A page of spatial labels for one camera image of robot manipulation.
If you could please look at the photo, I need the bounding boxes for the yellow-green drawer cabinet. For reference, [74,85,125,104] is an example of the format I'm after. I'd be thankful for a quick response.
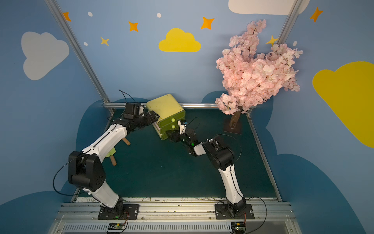
[146,94,186,140]

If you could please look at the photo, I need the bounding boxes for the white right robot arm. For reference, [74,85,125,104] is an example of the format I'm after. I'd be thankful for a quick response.
[167,128,246,216]

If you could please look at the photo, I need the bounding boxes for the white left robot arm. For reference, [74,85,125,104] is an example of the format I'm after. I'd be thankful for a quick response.
[68,111,159,220]

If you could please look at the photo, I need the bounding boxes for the pink blossom artificial tree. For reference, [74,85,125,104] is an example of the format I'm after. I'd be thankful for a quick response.
[215,19,303,134]

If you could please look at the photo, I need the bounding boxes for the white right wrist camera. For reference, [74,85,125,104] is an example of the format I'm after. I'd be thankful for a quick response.
[178,120,187,135]

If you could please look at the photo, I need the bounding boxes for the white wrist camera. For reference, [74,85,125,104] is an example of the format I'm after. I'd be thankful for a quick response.
[178,120,187,135]
[133,103,145,117]

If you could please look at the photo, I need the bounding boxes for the green scraper with wooden handle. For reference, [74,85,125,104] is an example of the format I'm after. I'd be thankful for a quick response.
[122,137,131,146]

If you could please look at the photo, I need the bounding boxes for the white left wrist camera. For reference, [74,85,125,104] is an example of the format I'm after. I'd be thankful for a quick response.
[133,103,145,117]

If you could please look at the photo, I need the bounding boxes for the aluminium back frame rail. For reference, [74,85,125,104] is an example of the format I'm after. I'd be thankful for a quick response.
[103,102,218,109]

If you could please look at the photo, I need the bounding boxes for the round green spatula wooden handle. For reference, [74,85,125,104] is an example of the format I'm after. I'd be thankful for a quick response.
[105,148,117,166]

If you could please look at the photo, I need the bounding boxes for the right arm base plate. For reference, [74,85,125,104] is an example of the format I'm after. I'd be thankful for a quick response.
[214,203,255,220]

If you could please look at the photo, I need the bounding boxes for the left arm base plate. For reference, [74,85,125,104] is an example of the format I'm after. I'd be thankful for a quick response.
[97,203,140,220]

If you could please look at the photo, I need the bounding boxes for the aluminium front rail platform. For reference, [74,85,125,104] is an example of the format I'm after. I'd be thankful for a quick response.
[49,198,301,234]

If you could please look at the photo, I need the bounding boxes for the aluminium left frame post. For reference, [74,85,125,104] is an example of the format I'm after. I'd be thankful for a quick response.
[45,0,111,104]

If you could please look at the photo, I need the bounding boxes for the aluminium frame post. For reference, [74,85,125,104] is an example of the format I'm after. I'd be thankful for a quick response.
[45,0,111,104]
[277,0,304,44]

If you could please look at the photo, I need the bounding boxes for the aluminium right frame post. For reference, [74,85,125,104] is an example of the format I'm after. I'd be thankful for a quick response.
[277,0,304,44]

